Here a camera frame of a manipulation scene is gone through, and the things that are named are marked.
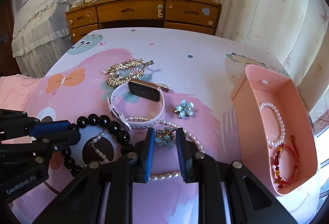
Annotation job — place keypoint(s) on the rhinestone hair pin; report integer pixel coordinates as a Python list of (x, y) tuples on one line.
[(165, 88)]

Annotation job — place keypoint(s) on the pink plastic box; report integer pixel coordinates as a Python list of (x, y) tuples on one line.
[(285, 100)]

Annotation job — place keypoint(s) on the wooden desk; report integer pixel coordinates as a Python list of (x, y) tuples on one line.
[(144, 11)]

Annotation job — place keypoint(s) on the floral curtain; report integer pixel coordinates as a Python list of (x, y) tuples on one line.
[(270, 21)]

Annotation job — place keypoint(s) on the gold leaf hair clip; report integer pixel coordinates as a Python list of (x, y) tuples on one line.
[(123, 67)]

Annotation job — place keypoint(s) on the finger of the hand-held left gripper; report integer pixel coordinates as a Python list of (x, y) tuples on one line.
[(46, 148), (48, 128)]

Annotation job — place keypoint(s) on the white plastic bag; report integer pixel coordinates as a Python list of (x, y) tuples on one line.
[(76, 3)]

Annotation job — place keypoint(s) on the blue flower hair clip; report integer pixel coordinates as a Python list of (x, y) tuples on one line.
[(184, 109), (164, 141)]

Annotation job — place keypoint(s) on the pink blanket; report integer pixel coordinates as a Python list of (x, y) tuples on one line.
[(15, 90)]

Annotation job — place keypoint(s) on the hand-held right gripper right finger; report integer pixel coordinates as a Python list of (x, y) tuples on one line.
[(183, 154)]

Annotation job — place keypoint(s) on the white smartwatch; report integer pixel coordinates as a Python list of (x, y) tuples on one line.
[(144, 89)]

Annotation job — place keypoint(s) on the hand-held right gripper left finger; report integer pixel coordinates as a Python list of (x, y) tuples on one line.
[(150, 153)]

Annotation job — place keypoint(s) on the drawer safety lock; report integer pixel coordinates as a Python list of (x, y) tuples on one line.
[(159, 9)]

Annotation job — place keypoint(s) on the white lace cloth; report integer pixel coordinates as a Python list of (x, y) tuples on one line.
[(38, 21)]

